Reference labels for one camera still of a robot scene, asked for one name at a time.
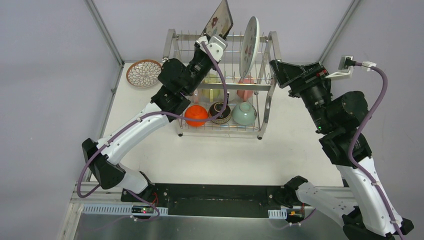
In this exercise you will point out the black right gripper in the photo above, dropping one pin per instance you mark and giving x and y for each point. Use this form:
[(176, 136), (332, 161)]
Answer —
[(315, 74)]

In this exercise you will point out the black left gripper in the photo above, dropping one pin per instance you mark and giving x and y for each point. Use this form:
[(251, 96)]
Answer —
[(205, 54)]

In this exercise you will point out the light green mug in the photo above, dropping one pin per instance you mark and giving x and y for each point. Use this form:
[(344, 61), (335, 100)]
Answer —
[(211, 94)]

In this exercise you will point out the white ribbed mug black rim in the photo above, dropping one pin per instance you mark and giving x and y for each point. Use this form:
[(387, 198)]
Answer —
[(231, 95)]

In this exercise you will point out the beige bowl dark rim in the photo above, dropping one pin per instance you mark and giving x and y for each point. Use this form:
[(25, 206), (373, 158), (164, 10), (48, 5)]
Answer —
[(223, 113)]

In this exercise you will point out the orange plastic bowl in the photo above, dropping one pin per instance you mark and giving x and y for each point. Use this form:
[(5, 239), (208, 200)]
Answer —
[(196, 112)]

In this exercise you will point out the square floral plate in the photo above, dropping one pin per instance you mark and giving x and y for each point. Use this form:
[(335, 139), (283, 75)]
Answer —
[(220, 23)]

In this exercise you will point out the mint green bowl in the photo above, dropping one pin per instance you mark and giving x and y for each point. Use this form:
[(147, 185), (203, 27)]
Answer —
[(244, 114)]

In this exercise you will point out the brown floral round plate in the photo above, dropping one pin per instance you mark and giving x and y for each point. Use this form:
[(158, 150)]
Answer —
[(143, 73)]

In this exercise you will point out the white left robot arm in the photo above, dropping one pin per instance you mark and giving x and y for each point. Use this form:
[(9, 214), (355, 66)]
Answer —
[(103, 156)]

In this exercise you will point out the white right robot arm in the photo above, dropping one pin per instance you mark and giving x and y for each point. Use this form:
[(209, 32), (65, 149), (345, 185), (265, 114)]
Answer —
[(341, 121)]

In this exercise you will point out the stainless steel dish rack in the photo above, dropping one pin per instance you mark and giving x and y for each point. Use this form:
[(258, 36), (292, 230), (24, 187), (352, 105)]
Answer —
[(257, 88)]

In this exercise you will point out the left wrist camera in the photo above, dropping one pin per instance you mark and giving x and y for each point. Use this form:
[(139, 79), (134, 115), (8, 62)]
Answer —
[(216, 46)]

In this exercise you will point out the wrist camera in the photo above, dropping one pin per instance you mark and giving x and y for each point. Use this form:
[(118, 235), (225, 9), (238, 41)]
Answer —
[(216, 46), (346, 68)]

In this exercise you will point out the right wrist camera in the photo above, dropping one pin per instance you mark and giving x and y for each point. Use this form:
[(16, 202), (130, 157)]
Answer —
[(346, 68)]

